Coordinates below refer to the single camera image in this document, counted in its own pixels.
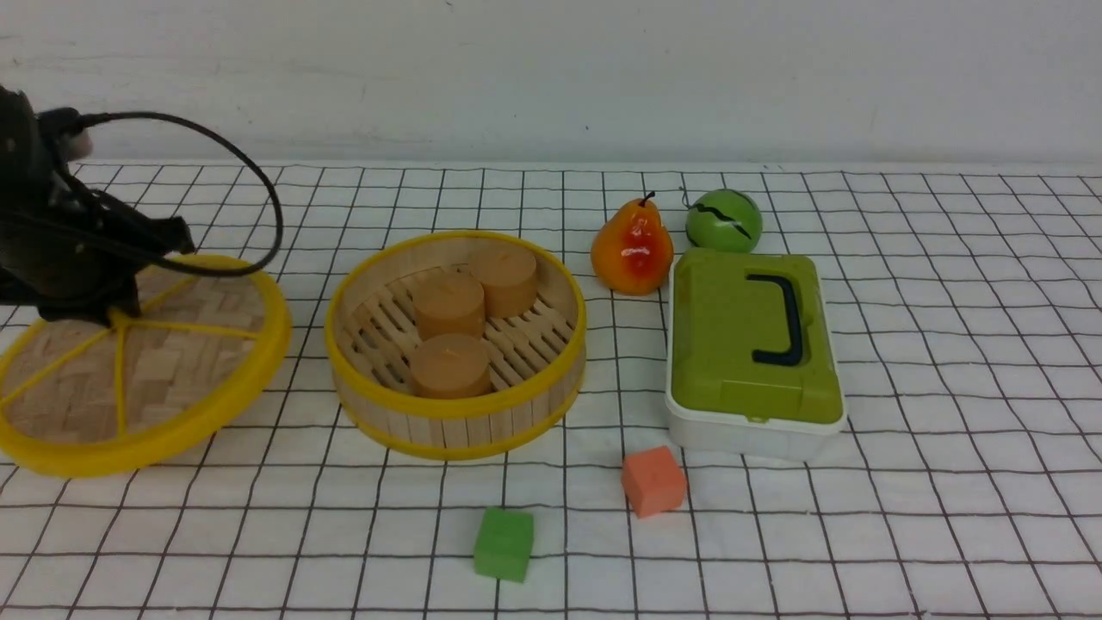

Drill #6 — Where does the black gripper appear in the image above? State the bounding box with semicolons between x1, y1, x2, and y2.
1;88;196;326

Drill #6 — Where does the yellow woven steamer lid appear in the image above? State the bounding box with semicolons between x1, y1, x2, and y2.
1;267;292;478

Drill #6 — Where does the bamboo steamer basket yellow rim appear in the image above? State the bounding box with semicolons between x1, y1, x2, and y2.
324;229;587;460

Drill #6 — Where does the brown cylinder bun middle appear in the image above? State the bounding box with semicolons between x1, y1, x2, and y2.
411;271;486;341

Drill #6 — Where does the brown cylinder bun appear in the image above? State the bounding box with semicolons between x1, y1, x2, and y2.
409;333;491;400
468;244;538;319
411;271;486;341

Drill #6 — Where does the brown cylinder bun front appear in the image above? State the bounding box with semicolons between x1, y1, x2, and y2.
409;333;491;400

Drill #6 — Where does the brown cylinder bun rear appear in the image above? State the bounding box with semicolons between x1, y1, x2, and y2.
468;244;538;319

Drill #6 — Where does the green foam cube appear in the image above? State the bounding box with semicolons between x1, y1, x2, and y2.
473;507;534;581

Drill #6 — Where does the orange red toy pear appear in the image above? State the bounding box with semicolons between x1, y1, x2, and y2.
590;191;676;297

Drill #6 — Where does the orange foam cube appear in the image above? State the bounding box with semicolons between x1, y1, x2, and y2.
622;446;687;518

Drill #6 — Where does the green toy melon ball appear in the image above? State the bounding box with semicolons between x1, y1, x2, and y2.
687;189;764;252

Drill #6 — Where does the green white lunch box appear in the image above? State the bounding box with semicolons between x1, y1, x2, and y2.
665;247;847;463

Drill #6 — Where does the white grid tablecloth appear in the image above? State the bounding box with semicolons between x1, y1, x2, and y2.
3;162;1101;619

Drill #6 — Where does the black cable loop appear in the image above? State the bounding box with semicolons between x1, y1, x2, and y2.
52;111;285;278

